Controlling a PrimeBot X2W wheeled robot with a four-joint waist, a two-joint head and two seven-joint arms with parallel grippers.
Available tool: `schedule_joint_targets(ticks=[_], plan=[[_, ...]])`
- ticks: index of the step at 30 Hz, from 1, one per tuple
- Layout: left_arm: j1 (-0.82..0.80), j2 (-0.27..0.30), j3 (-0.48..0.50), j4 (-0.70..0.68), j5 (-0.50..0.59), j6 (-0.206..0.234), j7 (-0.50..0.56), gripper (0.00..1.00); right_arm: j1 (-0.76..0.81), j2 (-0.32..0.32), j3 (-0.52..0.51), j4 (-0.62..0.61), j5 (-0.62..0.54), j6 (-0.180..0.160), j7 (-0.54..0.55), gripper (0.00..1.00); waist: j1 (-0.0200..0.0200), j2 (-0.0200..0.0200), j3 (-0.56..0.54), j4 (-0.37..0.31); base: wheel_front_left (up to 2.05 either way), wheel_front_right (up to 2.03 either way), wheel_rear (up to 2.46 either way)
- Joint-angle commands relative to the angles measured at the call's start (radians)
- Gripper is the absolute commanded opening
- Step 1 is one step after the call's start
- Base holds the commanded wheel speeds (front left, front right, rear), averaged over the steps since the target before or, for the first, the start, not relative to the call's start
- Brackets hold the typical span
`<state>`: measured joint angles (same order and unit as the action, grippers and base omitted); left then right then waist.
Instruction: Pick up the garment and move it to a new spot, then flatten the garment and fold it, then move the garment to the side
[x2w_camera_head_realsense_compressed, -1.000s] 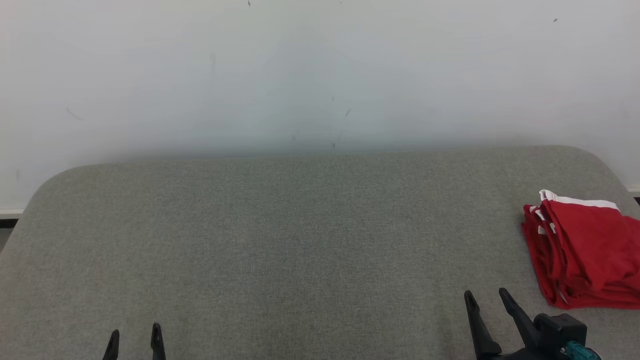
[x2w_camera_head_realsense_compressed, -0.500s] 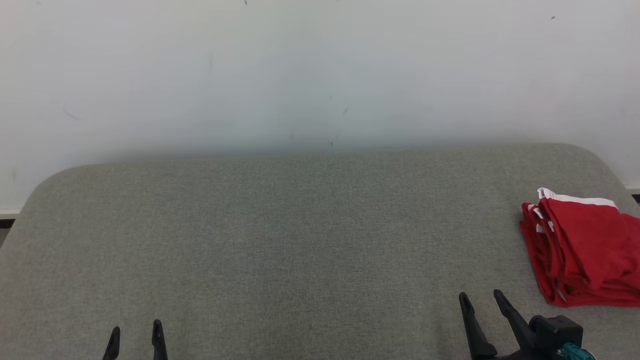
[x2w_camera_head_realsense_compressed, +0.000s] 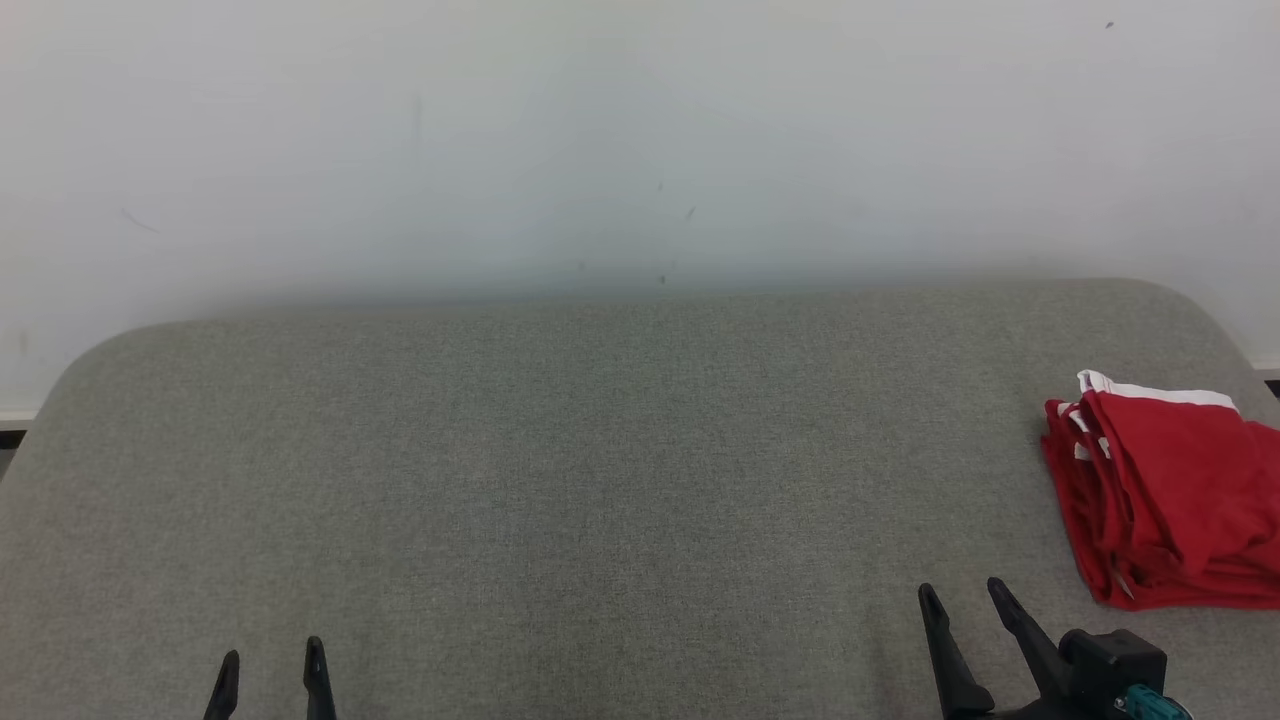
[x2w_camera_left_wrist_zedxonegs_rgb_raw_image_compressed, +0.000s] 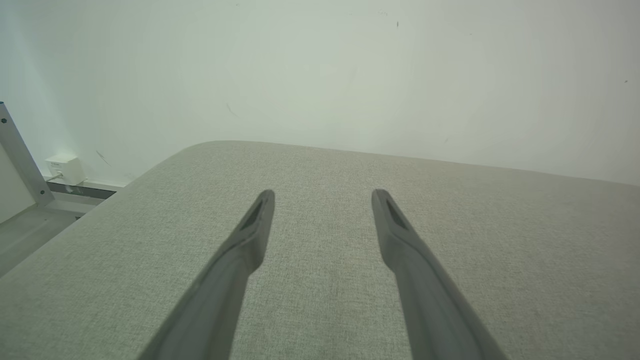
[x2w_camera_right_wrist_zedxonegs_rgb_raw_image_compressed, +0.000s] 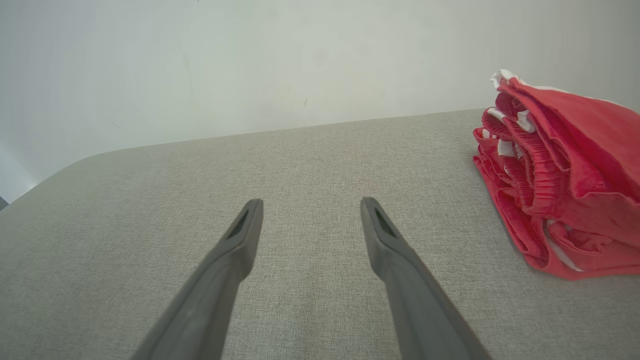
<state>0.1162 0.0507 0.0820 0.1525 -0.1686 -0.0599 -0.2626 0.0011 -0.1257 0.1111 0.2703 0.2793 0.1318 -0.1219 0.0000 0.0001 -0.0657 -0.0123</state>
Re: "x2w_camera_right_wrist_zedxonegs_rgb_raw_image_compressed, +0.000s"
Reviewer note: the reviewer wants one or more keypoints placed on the red basketball jersey white trim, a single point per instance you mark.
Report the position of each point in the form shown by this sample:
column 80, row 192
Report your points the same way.
column 520, row 230

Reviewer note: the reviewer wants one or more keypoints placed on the red shorts white stripe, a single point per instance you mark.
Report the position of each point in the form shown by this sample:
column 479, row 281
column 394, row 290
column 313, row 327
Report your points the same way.
column 575, row 135

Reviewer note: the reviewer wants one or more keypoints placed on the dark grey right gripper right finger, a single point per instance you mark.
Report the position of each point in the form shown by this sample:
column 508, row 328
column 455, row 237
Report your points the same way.
column 415, row 295

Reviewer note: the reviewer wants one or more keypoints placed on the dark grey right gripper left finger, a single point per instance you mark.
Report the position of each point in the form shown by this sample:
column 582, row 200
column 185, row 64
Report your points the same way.
column 215, row 285

